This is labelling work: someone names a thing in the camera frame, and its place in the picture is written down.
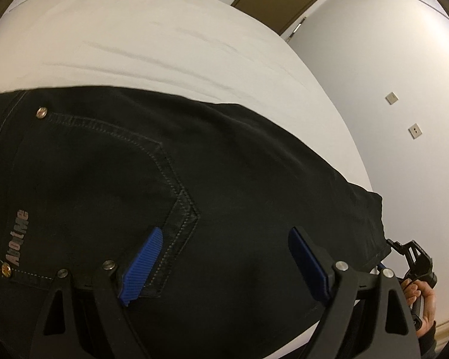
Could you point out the white wall fixture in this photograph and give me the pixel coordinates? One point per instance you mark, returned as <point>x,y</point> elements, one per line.
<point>297,28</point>

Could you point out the beige wall socket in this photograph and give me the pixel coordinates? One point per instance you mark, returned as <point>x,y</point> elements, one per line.
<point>415,131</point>

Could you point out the blank beige wall plate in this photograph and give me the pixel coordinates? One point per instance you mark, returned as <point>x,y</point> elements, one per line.
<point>391,97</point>

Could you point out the black pants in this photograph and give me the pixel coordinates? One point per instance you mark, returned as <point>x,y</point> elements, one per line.
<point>224,179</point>

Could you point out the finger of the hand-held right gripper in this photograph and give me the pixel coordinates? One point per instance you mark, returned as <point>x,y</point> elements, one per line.
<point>396,246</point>

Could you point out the person's right hand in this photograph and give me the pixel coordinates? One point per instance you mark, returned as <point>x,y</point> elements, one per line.
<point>428,303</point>

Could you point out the white bed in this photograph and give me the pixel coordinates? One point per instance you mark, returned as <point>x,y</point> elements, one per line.
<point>142,41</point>

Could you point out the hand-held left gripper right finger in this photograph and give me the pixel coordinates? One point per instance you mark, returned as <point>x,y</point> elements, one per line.
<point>307,263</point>

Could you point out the person's right forearm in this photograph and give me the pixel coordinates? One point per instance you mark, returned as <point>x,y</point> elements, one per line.
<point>428,344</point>

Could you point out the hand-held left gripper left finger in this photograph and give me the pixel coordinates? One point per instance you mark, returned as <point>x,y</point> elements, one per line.
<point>144,263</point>

